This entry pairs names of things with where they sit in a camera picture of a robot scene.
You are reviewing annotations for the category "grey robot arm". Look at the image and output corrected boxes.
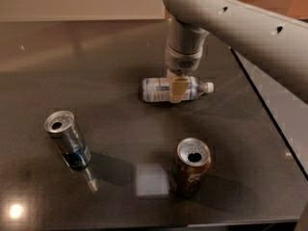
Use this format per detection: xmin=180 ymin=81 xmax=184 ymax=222
xmin=163 ymin=0 xmax=308 ymax=102

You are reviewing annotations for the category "brown gold soda can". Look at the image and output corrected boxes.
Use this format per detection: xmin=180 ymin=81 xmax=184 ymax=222
xmin=169 ymin=138 xmax=211 ymax=198

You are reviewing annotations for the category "blue label plastic bottle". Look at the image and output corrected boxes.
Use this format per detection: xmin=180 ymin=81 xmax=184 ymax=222
xmin=142 ymin=76 xmax=215 ymax=103

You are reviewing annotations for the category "grey side table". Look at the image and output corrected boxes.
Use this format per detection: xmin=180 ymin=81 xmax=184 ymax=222
xmin=230 ymin=49 xmax=308 ymax=179

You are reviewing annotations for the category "silver blue redbull can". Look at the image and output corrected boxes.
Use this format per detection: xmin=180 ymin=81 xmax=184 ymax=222
xmin=44 ymin=111 xmax=90 ymax=169

